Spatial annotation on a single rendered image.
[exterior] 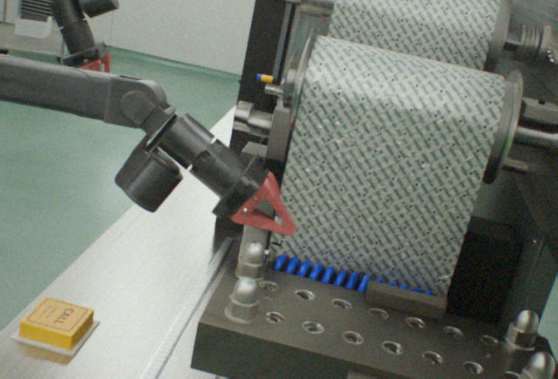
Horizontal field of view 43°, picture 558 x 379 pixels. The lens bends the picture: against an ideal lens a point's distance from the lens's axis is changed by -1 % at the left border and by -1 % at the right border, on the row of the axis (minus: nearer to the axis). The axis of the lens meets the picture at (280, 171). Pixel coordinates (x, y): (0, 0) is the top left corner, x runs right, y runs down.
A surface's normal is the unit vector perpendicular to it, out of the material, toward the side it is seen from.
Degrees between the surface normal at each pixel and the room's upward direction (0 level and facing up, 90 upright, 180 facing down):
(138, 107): 80
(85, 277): 0
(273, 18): 90
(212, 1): 90
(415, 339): 0
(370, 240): 90
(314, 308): 0
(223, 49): 90
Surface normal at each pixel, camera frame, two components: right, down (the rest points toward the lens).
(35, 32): 0.11, 0.35
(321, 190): -0.16, 0.29
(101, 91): 0.03, 0.11
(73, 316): 0.19, -0.93
